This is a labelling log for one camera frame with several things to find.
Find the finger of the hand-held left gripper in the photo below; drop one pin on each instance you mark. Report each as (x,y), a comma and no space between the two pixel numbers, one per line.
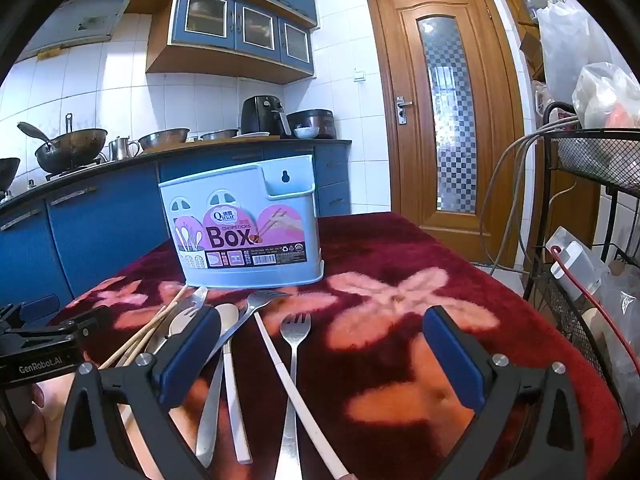
(92,321)
(40,306)

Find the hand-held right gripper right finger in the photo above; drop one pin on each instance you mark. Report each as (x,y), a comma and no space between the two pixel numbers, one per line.
(455,360)

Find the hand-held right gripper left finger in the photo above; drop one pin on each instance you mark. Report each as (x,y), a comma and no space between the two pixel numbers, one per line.
(190,355)

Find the wooden chopstick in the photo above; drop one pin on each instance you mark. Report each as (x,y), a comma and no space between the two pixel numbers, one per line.
(145,334)
(150,322)

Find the metal table knife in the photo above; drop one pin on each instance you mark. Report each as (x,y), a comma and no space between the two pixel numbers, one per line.
(199,297)

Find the light blue utensil box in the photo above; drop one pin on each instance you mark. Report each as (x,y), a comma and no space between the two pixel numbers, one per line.
(225,185)

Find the person's left hand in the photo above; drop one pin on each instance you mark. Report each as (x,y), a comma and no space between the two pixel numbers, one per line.
(42,420)

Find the blue kitchen base cabinets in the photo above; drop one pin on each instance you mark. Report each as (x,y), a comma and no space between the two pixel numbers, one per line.
(100,220)

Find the red floral blanket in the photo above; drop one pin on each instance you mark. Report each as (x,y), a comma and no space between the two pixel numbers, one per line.
(380,260)

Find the gas stove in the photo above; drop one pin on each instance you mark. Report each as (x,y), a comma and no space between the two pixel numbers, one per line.
(75,172)

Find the dark pan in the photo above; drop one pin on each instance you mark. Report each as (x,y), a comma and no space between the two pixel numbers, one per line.
(7,170)

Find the white power strip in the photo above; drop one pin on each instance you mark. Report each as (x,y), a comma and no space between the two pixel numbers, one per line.
(570,255)

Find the dark metal wok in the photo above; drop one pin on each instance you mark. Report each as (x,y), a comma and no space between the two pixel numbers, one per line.
(70,150)

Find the metal pitcher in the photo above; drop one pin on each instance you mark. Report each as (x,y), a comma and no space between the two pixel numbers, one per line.
(120,149)

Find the black ladle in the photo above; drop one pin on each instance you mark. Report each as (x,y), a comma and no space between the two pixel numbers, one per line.
(32,131)

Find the wooden floor cabinet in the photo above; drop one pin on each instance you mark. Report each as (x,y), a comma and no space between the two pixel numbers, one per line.
(575,210)

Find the metal colander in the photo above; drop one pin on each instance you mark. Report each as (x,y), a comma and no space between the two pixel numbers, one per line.
(162,139)

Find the wooden door with glass pane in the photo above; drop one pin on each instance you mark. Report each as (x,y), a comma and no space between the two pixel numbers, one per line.
(400,160)

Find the metal bowl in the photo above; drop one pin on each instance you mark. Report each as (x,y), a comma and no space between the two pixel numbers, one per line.
(220,134)

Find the white tray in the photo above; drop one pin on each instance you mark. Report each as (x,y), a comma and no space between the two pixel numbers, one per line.
(250,134)

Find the black air fryer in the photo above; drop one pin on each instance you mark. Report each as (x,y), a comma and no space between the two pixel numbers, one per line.
(260,115)

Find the white ceramic bowl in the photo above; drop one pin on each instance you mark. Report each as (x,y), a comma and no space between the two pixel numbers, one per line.
(306,133)

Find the black kitchen countertop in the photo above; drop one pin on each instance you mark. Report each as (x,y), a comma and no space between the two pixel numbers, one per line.
(330,142)

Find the dark rice cooker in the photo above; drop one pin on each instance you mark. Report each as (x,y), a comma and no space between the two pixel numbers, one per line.
(320,122)

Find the grey range hood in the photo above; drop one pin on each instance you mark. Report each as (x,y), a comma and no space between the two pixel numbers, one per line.
(85,15)

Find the clear plastic bag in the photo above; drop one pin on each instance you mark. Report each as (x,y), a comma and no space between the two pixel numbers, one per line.
(600,90)

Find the white plastic bag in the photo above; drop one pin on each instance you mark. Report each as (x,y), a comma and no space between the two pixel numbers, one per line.
(570,45)

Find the white light switch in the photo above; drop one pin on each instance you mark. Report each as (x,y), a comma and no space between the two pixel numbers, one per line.
(359,74)

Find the blue wall cabinets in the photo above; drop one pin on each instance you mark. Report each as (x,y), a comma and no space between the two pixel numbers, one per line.
(225,25)

